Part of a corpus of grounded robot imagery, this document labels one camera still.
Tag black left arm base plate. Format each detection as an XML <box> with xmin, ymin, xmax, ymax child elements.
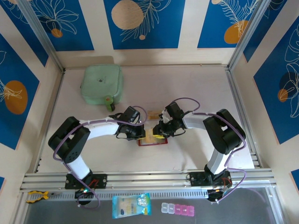
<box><xmin>64</xmin><ymin>174</ymin><xmax>108</xmax><ymax>189</ymax></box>

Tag aluminium side rail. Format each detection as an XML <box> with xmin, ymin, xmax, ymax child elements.
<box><xmin>34</xmin><ymin>70</ymin><xmax>66</xmax><ymax>174</ymax></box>
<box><xmin>225</xmin><ymin>66</ymin><xmax>262</xmax><ymax>169</ymax></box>

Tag aluminium frame post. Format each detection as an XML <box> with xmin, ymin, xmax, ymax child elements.
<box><xmin>228</xmin><ymin>0</ymin><xmax>276</xmax><ymax>70</ymax></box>
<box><xmin>16</xmin><ymin>0</ymin><xmax>65</xmax><ymax>72</ymax></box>

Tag grey slotted cable duct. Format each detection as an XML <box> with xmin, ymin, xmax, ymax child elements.
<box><xmin>49</xmin><ymin>190</ymin><xmax>208</xmax><ymax>200</ymax></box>

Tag black arm base electronics box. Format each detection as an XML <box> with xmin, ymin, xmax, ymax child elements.
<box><xmin>74</xmin><ymin>188</ymin><xmax>94</xmax><ymax>206</ymax></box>
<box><xmin>206</xmin><ymin>185</ymin><xmax>232</xmax><ymax>203</ymax></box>

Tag yellow handled pliers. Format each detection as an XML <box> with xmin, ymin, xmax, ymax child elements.
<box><xmin>25</xmin><ymin>190</ymin><xmax>58</xmax><ymax>203</ymax></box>

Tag aluminium mounting rail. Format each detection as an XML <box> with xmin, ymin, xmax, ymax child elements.
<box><xmin>20</xmin><ymin>171</ymin><xmax>278</xmax><ymax>194</ymax></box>

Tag mint green zip pouch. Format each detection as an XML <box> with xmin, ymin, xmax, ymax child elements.
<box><xmin>80</xmin><ymin>64</ymin><xmax>124</xmax><ymax>105</ymax></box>

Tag white pink pill organiser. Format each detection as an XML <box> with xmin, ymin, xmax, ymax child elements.
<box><xmin>161</xmin><ymin>202</ymin><xmax>195</xmax><ymax>217</ymax></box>

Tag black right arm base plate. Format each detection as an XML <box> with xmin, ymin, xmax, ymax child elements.
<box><xmin>188</xmin><ymin>171</ymin><xmax>232</xmax><ymax>187</ymax></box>

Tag small green bottle orange cap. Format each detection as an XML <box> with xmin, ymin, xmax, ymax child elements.
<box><xmin>104</xmin><ymin>96</ymin><xmax>116</xmax><ymax>112</ymax></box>

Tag blue wet wipes packet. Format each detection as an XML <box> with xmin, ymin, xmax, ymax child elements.
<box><xmin>112</xmin><ymin>192</ymin><xmax>152</xmax><ymax>219</ymax></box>

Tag red card holder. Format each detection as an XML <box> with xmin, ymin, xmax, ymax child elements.
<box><xmin>137</xmin><ymin>127</ymin><xmax>169</xmax><ymax>147</ymax></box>

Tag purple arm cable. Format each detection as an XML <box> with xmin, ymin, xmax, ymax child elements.
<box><xmin>169</xmin><ymin>97</ymin><xmax>248</xmax><ymax>205</ymax></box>
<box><xmin>53</xmin><ymin>105</ymin><xmax>150</xmax><ymax>210</ymax></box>

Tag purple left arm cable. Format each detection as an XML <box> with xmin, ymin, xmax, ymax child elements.
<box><xmin>53</xmin><ymin>105</ymin><xmax>150</xmax><ymax>210</ymax></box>

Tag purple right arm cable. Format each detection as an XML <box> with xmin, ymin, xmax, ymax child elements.
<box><xmin>169</xmin><ymin>97</ymin><xmax>248</xmax><ymax>205</ymax></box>

